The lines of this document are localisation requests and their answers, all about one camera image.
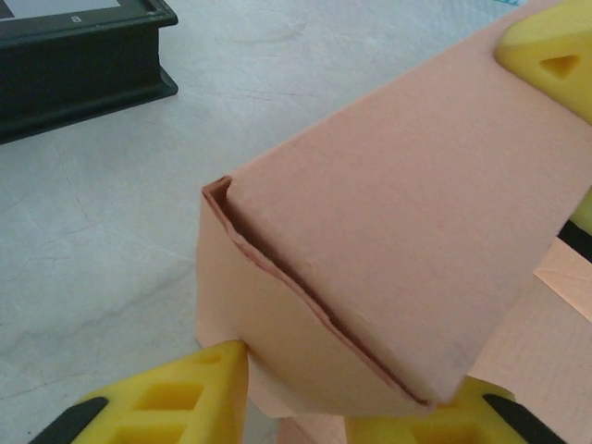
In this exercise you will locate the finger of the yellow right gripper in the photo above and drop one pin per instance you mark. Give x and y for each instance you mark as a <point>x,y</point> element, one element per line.
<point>585,217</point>
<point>536,41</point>

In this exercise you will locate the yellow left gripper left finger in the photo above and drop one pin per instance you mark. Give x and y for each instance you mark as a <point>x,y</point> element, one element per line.
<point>176,407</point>

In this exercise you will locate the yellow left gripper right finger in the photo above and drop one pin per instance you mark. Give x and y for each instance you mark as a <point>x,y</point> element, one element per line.
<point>462,421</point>

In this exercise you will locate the brown cardboard box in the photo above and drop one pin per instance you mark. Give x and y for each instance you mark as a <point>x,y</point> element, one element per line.
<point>393,208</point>

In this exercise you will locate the black grey folding chessboard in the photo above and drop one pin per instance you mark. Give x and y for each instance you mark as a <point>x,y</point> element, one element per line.
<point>78,69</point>

